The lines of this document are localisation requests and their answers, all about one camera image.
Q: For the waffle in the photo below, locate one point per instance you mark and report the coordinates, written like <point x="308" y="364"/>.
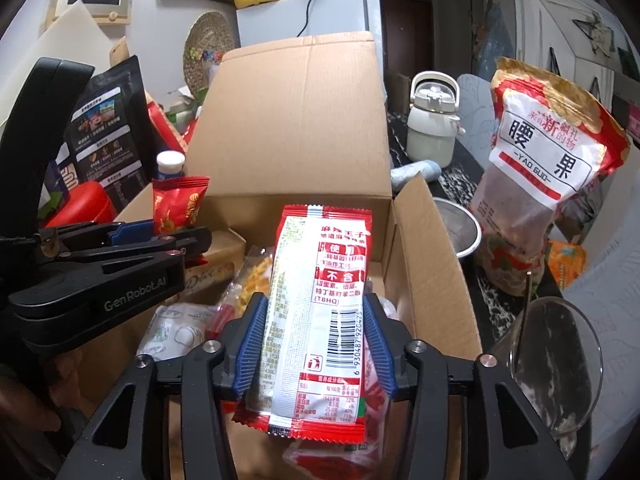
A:
<point x="254" y="277"/>

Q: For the long red white packet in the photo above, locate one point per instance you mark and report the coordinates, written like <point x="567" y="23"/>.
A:
<point x="309" y="381"/>

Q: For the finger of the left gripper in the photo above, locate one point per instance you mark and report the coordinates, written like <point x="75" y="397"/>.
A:
<point x="133" y="232"/>

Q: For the white patterned bread packet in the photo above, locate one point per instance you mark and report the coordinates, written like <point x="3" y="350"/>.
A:
<point x="175" y="330"/>

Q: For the red gold snack packet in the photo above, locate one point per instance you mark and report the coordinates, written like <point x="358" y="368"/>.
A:
<point x="221" y="316"/>

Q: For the pink cone snack packet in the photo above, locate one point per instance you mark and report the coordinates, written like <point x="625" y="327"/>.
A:
<point x="327" y="461"/>

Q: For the gold chocolate box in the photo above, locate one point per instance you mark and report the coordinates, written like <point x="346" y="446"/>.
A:
<point x="218" y="265"/>

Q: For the person's left hand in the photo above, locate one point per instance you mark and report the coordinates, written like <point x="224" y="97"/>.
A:
<point x="19" y="404"/>

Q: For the white kettle bottle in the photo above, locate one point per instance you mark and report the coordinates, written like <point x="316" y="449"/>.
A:
<point x="433" y="122"/>

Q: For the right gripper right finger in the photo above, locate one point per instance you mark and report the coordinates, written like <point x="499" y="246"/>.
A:
<point x="378" y="329"/>

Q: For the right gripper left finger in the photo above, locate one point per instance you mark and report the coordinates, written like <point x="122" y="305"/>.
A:
<point x="246" y="346"/>

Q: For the small red candy packet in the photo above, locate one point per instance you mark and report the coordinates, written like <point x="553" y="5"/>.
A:
<point x="176" y="203"/>

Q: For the open cardboard box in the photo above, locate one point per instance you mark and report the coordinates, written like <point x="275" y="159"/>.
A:
<point x="303" y="121"/>

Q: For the woven round fan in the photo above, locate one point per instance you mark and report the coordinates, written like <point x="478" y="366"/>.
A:
<point x="209" y="39"/>

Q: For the white mini fridge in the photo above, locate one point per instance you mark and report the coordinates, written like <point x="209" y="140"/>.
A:
<point x="285" y="19"/>

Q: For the glass mug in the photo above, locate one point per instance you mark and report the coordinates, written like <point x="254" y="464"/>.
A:
<point x="554" y="355"/>

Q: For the black stand-up pouch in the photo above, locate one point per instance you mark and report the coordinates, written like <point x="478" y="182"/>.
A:
<point x="109" y="138"/>

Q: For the blue white tube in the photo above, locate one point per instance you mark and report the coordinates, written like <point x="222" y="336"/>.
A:
<point x="170" y="164"/>

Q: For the large cashew nut bag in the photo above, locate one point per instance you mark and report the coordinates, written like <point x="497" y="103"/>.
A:
<point x="553" y="139"/>

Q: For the red canister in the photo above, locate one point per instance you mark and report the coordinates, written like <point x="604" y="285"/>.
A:
<point x="88" y="202"/>

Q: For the dark brown door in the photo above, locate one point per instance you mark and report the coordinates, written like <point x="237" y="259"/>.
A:
<point x="408" y="36"/>

